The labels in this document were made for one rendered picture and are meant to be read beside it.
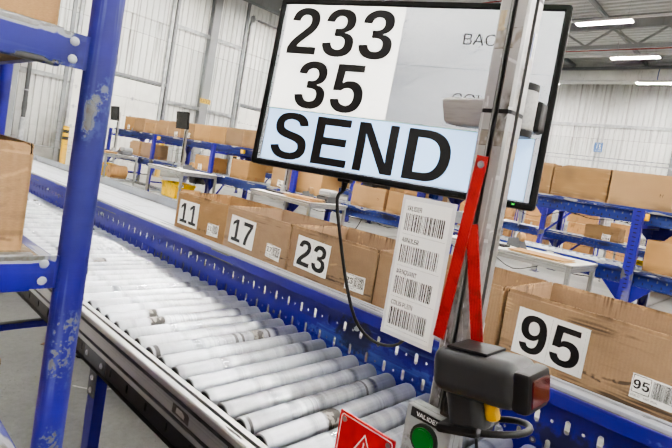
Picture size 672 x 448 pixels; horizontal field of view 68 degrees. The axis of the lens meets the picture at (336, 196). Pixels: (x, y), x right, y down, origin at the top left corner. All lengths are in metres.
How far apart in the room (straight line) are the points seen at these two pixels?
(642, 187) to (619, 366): 4.67
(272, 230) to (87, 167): 1.37
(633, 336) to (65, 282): 1.04
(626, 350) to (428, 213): 0.66
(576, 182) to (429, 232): 5.35
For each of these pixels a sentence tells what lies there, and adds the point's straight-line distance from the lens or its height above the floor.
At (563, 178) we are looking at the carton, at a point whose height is 1.58.
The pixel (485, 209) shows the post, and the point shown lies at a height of 1.24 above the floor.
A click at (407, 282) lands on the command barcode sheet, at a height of 1.13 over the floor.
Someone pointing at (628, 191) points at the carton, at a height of 1.53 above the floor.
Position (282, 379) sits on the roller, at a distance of 1.30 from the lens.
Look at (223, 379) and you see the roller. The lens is 1.27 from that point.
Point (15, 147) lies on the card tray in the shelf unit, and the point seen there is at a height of 1.23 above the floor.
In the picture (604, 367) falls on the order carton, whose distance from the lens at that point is 1.25.
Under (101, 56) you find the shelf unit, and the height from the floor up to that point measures 1.33.
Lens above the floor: 1.26
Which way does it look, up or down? 3 degrees down
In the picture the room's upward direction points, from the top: 10 degrees clockwise
